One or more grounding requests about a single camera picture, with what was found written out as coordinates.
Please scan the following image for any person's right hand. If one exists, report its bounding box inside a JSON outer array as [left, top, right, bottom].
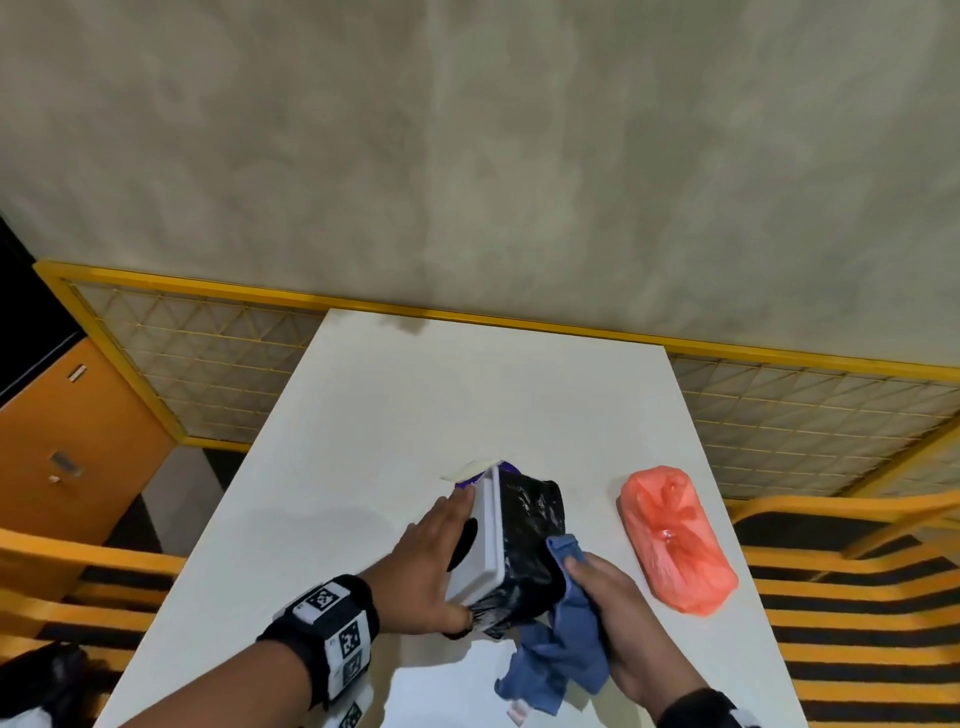
[[562, 552, 711, 720]]

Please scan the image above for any person's left hand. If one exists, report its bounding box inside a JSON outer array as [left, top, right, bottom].
[[360, 486, 479, 640]]

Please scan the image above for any blue cloth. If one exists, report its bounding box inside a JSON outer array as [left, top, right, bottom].
[[493, 533, 612, 717]]

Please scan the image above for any white box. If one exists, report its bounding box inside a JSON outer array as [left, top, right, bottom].
[[439, 459, 568, 640]]

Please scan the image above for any person's left forearm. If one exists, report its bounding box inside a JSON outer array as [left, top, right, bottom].
[[120, 639, 318, 728]]

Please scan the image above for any orange plastic bag package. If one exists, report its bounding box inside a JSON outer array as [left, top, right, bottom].
[[617, 465, 740, 618]]

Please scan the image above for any black wrist band with markers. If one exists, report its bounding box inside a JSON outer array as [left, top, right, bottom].
[[256, 573, 381, 728], [656, 687, 760, 728]]

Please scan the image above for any yellow slatted bench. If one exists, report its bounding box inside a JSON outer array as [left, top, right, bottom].
[[723, 490, 960, 728], [0, 526, 188, 676]]

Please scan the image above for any black object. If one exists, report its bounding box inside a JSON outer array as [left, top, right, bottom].
[[0, 642, 93, 728]]

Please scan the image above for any orange cabinet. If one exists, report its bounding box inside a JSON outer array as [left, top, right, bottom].
[[0, 336, 178, 601]]

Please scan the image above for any yellow wire mesh fence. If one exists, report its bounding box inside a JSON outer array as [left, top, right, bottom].
[[33, 259, 960, 502]]

